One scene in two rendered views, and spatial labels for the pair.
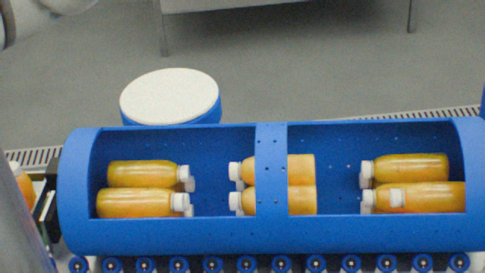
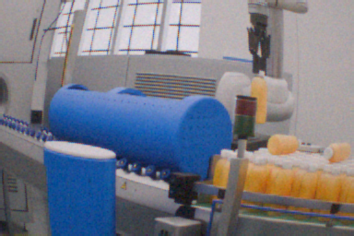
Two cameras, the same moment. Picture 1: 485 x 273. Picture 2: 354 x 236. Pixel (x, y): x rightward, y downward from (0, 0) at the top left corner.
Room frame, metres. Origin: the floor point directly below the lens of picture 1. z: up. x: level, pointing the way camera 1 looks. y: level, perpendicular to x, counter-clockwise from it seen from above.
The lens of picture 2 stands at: (2.99, 1.70, 1.27)
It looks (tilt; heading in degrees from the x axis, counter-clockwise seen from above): 3 degrees down; 219
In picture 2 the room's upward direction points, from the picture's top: 6 degrees clockwise
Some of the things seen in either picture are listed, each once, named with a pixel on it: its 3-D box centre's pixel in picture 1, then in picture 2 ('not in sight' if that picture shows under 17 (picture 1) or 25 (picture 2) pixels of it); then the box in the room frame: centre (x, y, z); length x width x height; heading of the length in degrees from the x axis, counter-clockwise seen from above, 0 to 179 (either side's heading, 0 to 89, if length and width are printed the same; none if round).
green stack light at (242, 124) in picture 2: not in sight; (244, 124); (1.56, 0.78, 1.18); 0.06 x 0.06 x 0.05
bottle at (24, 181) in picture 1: (21, 196); (223, 181); (1.28, 0.55, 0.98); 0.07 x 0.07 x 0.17
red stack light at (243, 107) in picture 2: not in sight; (245, 107); (1.56, 0.78, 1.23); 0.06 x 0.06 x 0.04
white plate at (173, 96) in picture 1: (169, 95); (76, 149); (1.60, 0.18, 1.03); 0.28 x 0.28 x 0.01
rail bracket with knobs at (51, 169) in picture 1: (64, 180); (184, 188); (1.37, 0.46, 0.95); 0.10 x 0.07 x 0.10; 174
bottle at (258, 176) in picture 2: not in sight; (256, 187); (1.34, 0.72, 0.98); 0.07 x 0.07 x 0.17
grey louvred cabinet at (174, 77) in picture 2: not in sight; (142, 158); (-0.56, -1.41, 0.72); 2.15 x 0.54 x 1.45; 90
